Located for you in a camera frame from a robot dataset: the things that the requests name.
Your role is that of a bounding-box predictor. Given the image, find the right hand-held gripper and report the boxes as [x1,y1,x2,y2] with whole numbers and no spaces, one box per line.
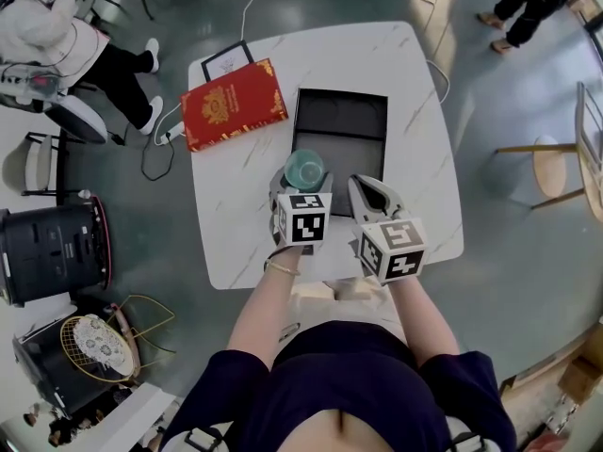
[347,173,431,286]

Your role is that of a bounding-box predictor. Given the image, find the white power strip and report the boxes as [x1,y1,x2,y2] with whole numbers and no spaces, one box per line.
[156,121,187,147]

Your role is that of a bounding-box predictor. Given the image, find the cardboard box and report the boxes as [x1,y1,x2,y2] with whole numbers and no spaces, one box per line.
[557,327,603,405]

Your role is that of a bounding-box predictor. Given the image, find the white cable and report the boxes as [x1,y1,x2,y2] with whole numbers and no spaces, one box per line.
[425,57,451,108]
[240,0,264,42]

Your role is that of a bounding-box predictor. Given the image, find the black cable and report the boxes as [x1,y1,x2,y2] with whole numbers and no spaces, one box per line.
[139,134,177,183]

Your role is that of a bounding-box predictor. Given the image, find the round wooden stool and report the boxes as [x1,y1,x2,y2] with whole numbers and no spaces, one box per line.
[494,134,589,212]

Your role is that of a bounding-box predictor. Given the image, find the translucent teal cup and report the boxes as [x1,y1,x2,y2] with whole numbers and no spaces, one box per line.
[284,148,327,193]

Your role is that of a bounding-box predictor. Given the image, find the person's right forearm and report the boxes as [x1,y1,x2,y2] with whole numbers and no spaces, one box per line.
[385,270,462,363]

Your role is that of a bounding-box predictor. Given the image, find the person's left forearm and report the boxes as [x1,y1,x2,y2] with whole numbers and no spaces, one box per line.
[226,246,302,363]

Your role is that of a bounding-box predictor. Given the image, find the black framed picture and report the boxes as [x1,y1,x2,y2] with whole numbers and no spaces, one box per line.
[200,40,255,83]

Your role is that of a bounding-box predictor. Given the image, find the black rectangular tray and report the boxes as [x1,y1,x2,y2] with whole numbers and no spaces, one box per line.
[289,87,390,218]

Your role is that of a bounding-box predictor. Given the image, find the light wooden chair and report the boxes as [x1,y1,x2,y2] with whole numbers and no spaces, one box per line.
[573,80,603,229]

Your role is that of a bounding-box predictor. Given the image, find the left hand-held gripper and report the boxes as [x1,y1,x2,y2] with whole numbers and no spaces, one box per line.
[269,171,335,256]

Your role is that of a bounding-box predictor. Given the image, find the black cylindrical bin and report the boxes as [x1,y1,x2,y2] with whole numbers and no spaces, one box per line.
[0,194,114,308]

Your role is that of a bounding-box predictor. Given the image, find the gold bracelet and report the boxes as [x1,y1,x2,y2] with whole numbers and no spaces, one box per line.
[263,257,302,278]

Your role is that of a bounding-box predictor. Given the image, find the black frame cushioned chair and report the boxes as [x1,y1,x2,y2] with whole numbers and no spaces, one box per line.
[1,130,73,207]

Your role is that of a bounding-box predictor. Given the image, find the person's dark blue shirt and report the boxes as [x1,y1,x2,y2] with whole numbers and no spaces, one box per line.
[158,319,518,452]

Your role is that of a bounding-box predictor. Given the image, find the person's light trousers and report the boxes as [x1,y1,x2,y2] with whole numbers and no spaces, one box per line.
[280,279,409,346]

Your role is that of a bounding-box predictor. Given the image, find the red book with gold ornament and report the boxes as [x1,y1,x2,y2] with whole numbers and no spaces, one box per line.
[179,57,290,153]

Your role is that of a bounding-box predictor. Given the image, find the round grey stool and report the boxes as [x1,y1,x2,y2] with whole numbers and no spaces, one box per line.
[42,93,110,146]

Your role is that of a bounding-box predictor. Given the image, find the black case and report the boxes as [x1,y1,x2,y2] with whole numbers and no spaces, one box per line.
[10,331,98,419]

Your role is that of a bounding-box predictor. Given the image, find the gold wire chair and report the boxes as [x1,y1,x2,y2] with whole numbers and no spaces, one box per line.
[58,293,177,385]

